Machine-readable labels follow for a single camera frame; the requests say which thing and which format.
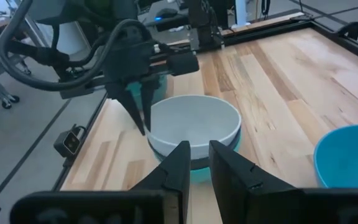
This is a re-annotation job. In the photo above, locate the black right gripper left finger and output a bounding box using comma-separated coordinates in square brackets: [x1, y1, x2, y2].
[130, 140, 191, 224]

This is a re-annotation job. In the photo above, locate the white bowl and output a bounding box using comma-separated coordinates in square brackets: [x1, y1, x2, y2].
[146, 95, 242, 159]

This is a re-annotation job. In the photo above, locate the dark teal bowl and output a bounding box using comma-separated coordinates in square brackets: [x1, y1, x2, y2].
[126, 74, 168, 110]

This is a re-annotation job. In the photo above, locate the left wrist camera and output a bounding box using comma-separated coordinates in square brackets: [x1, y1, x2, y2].
[26, 0, 74, 25]

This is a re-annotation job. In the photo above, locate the grey desk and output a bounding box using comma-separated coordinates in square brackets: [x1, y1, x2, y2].
[137, 0, 195, 34]

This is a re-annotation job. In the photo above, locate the small black table camera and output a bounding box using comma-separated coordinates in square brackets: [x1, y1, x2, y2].
[53, 124, 87, 160]

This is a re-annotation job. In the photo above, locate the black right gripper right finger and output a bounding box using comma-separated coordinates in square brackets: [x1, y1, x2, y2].
[209, 139, 304, 224]

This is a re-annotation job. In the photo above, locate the black frame cable loop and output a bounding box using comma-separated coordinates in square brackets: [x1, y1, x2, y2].
[336, 21, 358, 41]

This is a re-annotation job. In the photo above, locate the blue bowl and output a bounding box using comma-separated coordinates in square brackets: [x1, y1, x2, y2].
[313, 124, 358, 189]

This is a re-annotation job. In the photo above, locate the black computer mouse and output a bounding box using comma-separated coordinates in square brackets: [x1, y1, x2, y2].
[155, 7, 179, 20]

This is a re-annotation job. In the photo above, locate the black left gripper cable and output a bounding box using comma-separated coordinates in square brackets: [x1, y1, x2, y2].
[0, 0, 150, 91]

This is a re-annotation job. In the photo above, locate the black aluminium table frame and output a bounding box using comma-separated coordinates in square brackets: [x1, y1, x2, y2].
[53, 12, 358, 191]

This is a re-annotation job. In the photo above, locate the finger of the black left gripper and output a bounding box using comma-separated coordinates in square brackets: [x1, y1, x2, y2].
[106, 82, 145, 136]
[140, 79, 161, 131]

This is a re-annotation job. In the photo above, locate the mint green bowl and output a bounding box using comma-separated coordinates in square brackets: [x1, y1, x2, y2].
[154, 129, 243, 184]

